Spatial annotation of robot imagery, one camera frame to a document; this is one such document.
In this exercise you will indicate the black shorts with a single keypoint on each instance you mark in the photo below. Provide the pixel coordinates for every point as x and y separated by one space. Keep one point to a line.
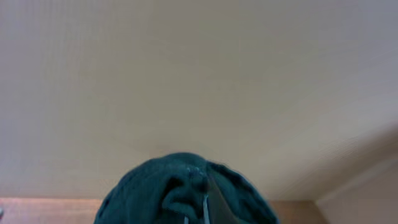
184 188

